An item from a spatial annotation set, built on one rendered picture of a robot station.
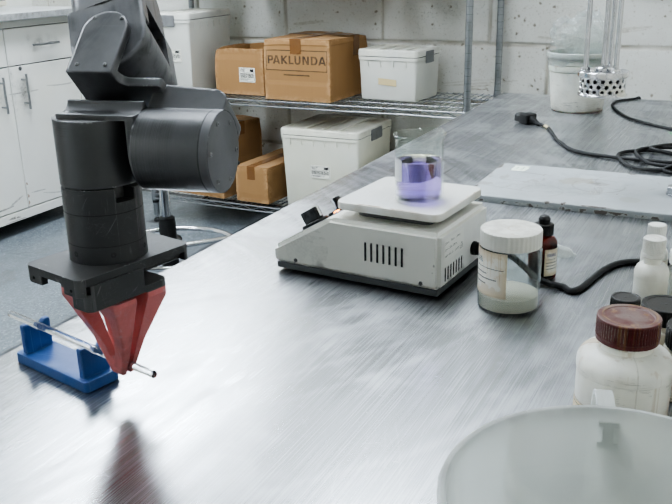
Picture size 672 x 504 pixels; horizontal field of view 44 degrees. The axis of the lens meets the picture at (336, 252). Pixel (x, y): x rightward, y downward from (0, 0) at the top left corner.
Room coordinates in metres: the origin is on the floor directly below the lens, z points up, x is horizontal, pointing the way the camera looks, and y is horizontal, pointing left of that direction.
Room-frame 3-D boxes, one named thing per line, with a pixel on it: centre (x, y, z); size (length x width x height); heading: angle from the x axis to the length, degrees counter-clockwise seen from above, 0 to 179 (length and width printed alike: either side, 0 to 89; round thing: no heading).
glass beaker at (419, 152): (0.84, -0.09, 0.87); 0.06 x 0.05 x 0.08; 138
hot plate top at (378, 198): (0.86, -0.08, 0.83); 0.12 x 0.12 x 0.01; 59
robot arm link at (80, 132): (0.59, 0.16, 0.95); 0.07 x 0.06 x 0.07; 75
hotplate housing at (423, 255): (0.88, -0.06, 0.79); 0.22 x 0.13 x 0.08; 59
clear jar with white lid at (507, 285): (0.76, -0.17, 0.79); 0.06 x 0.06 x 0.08
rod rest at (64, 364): (0.64, 0.23, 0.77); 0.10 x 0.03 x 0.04; 52
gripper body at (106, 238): (0.60, 0.17, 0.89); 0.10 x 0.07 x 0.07; 141
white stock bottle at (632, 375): (0.49, -0.18, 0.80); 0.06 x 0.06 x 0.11
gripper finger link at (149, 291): (0.59, 0.18, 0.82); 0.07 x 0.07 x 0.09; 51
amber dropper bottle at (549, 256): (0.84, -0.22, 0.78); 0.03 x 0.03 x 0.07
